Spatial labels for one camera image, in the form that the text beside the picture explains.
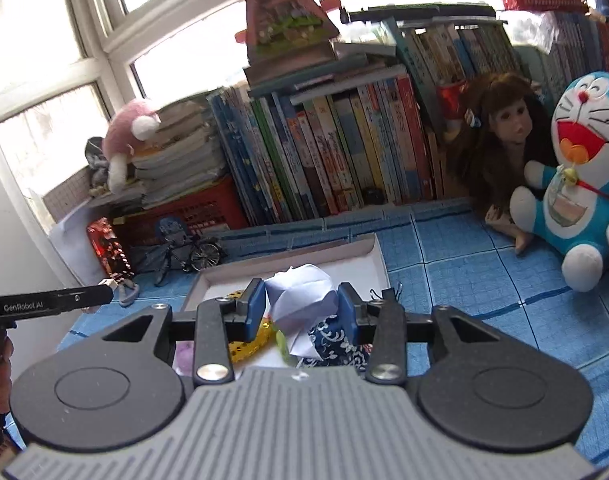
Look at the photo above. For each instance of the purple fluffy heart plush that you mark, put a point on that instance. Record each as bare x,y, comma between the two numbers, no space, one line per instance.
184,358

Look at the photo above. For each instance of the stack of flat books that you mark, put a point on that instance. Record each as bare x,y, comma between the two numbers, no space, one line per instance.
184,156

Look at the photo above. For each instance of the smartphone with lit screen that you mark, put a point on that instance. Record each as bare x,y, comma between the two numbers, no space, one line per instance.
108,250

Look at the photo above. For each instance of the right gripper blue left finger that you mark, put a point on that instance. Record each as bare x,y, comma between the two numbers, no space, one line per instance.
254,300

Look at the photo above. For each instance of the white paper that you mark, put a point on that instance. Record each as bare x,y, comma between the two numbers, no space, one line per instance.
299,298

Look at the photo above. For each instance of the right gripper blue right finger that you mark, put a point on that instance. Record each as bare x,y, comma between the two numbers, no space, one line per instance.
348,305

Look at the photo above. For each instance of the gold sequin bow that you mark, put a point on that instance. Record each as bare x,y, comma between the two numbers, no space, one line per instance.
239,350

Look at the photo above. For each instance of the miniature black bicycle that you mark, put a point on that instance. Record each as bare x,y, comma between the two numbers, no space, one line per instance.
191,253

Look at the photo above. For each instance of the red plastic crate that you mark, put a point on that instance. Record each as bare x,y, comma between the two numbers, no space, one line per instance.
214,208

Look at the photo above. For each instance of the pink white mushroom plush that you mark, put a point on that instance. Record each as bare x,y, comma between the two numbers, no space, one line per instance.
128,132

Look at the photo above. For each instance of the row of upright books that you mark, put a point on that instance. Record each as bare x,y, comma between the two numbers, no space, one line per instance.
366,120

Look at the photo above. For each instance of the white cardboard box tray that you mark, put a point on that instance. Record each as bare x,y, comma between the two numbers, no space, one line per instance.
359,263

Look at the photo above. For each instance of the triangular diorama house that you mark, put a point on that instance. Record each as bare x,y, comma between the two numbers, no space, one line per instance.
276,27

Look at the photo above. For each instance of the brown haired doll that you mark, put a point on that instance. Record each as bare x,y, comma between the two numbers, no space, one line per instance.
504,126

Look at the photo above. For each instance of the green scrunchie with pink bow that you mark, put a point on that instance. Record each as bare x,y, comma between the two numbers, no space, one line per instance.
282,346

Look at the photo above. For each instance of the blue Doraemon plush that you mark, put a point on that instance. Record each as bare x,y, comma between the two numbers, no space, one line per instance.
568,205

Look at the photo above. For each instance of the black binder clip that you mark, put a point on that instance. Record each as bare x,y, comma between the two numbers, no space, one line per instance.
391,294

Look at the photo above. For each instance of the navy floral scrunchie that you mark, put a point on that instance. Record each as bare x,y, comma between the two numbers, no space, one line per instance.
334,348

